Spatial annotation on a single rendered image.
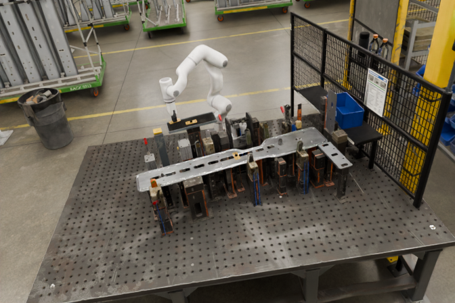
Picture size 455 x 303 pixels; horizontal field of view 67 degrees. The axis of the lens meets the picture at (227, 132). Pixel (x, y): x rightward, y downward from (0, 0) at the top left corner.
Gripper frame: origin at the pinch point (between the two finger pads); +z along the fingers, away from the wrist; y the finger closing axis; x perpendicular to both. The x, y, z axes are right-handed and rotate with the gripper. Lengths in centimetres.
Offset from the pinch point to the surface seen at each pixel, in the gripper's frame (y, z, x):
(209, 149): 24.6, 19.7, 14.7
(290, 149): 53, 23, 65
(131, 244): 48, 52, -58
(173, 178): 37.2, 22.3, -17.7
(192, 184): 52, 19, -9
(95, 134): -234, 122, -63
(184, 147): 21.8, 11.7, -2.2
